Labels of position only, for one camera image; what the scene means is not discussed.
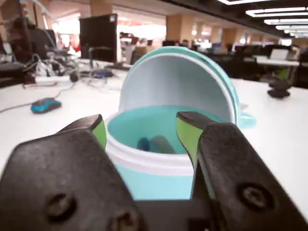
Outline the black office chair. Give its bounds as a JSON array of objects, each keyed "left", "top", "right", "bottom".
[{"left": 12, "top": 18, "right": 57, "bottom": 64}]

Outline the brown flat strip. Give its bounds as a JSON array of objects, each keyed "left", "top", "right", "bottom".
[{"left": 23, "top": 81, "right": 59, "bottom": 89}]

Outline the black computer monitor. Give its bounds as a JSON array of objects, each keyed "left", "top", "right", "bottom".
[{"left": 79, "top": 13, "right": 132, "bottom": 70}]

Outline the white cable bundle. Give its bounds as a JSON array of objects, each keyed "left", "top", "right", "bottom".
[{"left": 81, "top": 74, "right": 114, "bottom": 90}]

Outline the tangled cable pile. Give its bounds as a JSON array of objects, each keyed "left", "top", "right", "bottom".
[{"left": 24, "top": 54, "right": 73, "bottom": 77}]

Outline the thin grey cable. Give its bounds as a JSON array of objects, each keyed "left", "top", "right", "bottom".
[{"left": 0, "top": 102, "right": 33, "bottom": 114}]

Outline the teal whale-shaped lidded bin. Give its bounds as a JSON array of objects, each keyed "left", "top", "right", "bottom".
[{"left": 105, "top": 46, "right": 257, "bottom": 201}]

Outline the white laptop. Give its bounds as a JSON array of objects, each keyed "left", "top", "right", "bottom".
[{"left": 269, "top": 49, "right": 289, "bottom": 61}]

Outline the black round stand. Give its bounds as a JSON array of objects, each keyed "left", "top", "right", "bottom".
[{"left": 267, "top": 80, "right": 292, "bottom": 99}]

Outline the black flat device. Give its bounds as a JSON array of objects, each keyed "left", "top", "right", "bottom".
[{"left": 0, "top": 61, "right": 32, "bottom": 88}]

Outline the blue lego block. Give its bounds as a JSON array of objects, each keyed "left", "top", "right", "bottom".
[{"left": 137, "top": 137, "right": 152, "bottom": 152}]

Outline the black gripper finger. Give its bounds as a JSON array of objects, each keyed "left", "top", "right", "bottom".
[
  {"left": 0, "top": 114, "right": 147, "bottom": 231},
  {"left": 175, "top": 112, "right": 308, "bottom": 231}
]

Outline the blue and black computer mouse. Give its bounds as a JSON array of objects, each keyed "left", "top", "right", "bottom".
[{"left": 30, "top": 97, "right": 62, "bottom": 114}]

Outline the blue usb hub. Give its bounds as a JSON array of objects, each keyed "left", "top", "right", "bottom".
[{"left": 92, "top": 69, "right": 114, "bottom": 78}]

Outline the grey mouse cable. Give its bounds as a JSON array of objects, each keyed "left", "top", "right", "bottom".
[{"left": 53, "top": 83, "right": 74, "bottom": 99}]

